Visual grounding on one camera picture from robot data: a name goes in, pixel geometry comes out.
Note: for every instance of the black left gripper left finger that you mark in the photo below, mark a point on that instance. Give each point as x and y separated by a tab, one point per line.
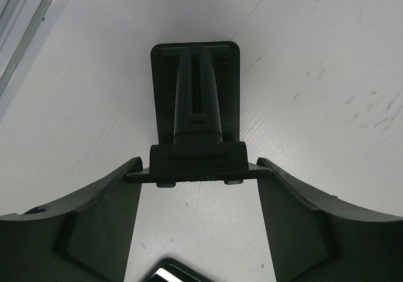
83	236

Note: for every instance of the aluminium frame rail left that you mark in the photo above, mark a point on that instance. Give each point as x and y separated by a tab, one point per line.
25	24

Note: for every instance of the black smartphone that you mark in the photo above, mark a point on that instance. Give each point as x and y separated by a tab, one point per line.
171	270

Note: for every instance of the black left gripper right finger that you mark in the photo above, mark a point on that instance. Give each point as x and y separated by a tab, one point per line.
315	236

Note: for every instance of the black folding phone stand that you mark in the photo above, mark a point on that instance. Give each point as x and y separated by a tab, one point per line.
197	103

